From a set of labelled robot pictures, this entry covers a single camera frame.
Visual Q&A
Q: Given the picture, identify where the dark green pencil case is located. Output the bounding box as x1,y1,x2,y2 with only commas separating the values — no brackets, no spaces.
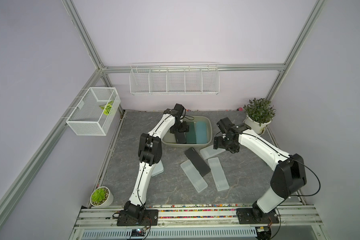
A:
186,122,197,144

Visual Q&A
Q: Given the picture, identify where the aluminium front rail frame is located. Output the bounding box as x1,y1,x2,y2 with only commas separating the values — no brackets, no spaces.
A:
69,204,330,240

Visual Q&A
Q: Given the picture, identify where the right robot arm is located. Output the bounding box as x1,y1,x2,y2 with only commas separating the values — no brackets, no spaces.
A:
214,118,307,218

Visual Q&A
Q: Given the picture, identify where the white wire wall shelf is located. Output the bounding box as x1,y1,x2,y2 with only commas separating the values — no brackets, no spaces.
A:
129,62,220,95

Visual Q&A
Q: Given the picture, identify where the small succulent white pot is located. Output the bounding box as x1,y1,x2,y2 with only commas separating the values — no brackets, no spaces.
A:
90,186,114,208

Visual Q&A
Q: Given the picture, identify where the green leaf toy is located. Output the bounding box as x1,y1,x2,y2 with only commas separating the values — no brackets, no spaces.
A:
100,101,115,116

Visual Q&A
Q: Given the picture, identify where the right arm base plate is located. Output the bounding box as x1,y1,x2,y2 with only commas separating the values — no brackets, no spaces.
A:
236,208,280,226

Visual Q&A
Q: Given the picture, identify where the potted green plant white pot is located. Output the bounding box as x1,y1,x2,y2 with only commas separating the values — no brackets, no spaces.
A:
244,98,276,135

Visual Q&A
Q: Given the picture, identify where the light blue pencil case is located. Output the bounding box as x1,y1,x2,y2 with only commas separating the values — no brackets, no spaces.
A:
195,121,208,145

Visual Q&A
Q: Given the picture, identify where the black pencil case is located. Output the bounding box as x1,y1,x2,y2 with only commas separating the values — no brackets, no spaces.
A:
185,148,211,177
175,132,187,144

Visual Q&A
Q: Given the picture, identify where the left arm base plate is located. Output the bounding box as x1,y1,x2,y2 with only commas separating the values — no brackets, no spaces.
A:
117,209,159,227

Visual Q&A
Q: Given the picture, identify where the white mesh wall basket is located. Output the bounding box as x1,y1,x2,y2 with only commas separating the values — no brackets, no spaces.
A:
66,87,121,136

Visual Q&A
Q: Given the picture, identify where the frosted white pencil case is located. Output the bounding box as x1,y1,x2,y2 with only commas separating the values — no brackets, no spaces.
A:
200,145,226,160
208,158,230,192
181,160,208,193

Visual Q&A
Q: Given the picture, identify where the pale white pencil case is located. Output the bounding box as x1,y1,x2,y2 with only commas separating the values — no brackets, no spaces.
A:
152,161,164,177

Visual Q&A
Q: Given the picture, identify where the grey-green plastic storage box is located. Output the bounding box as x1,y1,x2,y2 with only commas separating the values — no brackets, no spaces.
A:
162,116,213,148

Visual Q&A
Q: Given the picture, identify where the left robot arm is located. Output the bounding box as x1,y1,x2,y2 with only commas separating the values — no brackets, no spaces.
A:
124,104,189,222

